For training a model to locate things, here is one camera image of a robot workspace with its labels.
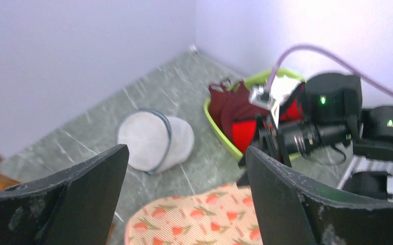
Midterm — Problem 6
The red black garment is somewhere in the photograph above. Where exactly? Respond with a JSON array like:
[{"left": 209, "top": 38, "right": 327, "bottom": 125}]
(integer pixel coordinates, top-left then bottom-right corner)
[{"left": 222, "top": 82, "right": 305, "bottom": 154}]

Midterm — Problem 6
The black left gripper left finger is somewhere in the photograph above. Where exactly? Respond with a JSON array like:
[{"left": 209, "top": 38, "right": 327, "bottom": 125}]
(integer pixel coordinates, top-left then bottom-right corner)
[{"left": 0, "top": 144, "right": 129, "bottom": 244}]

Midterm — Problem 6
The floral mesh bra laundry bag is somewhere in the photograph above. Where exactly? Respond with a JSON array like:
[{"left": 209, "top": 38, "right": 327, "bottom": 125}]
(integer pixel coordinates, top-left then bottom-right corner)
[{"left": 125, "top": 183, "right": 263, "bottom": 245}]

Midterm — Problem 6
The white round mesh laundry bag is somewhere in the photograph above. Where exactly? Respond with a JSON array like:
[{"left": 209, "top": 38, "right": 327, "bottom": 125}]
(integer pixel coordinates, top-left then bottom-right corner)
[{"left": 116, "top": 109, "right": 195, "bottom": 175}]

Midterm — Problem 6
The green plastic basket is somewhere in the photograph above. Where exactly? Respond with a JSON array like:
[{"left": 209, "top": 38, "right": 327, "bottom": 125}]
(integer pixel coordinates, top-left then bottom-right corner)
[{"left": 203, "top": 68, "right": 306, "bottom": 161}]

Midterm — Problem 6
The white garment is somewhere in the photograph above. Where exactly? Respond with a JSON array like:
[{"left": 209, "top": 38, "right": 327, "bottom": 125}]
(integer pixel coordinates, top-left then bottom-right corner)
[{"left": 269, "top": 77, "right": 302, "bottom": 103}]

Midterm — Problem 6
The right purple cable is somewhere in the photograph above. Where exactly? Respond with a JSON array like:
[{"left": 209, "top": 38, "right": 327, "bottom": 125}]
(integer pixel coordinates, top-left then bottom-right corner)
[{"left": 265, "top": 43, "right": 393, "bottom": 106}]

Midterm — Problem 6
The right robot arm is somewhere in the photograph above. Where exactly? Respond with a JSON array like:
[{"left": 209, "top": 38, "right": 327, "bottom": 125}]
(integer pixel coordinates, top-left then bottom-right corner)
[{"left": 252, "top": 72, "right": 393, "bottom": 202}]

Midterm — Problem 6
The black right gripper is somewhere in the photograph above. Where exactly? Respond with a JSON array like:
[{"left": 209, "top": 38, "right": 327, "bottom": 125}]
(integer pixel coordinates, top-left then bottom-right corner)
[{"left": 255, "top": 115, "right": 351, "bottom": 167}]

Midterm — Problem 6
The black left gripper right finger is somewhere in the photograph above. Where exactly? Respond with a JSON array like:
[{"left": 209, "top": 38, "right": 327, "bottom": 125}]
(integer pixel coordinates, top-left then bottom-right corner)
[{"left": 245, "top": 146, "right": 393, "bottom": 244}]

